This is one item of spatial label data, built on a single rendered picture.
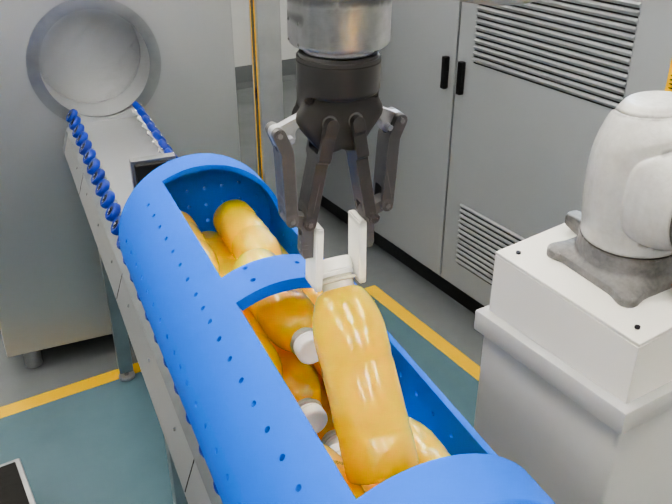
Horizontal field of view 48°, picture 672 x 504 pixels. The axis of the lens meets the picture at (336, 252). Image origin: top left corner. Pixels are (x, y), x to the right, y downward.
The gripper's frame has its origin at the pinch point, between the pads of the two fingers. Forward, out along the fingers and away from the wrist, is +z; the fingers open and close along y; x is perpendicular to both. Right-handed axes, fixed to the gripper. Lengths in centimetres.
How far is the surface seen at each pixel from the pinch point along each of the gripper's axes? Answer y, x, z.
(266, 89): -29, -115, 19
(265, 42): -29, -115, 7
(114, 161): 6, -143, 43
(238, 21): -134, -513, 89
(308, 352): -0.7, -9.8, 19.2
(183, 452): 13, -28, 47
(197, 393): 13.4, -9.2, 20.9
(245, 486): 12.7, 8.0, 19.7
